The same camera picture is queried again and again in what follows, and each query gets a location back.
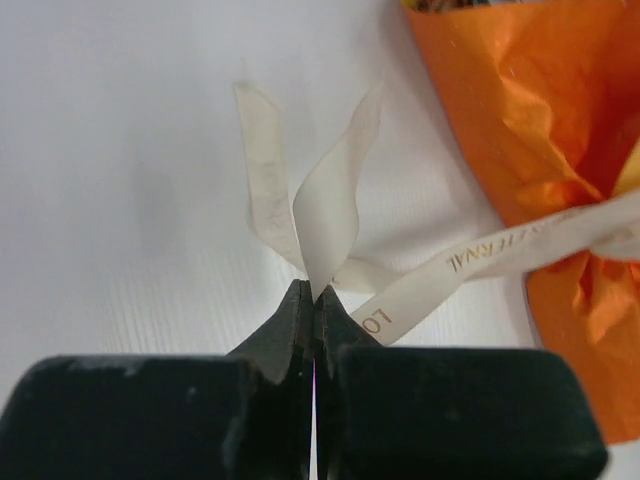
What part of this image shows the cream ribbon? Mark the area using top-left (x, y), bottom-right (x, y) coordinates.
top-left (235, 83), bottom-right (639, 345)

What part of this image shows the orange wrapping paper sheet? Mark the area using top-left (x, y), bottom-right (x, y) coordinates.
top-left (405, 1), bottom-right (639, 443)

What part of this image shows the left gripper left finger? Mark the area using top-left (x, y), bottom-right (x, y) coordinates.
top-left (1, 280), bottom-right (313, 479)

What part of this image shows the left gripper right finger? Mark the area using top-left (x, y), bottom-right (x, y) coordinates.
top-left (314, 289), bottom-right (609, 479)

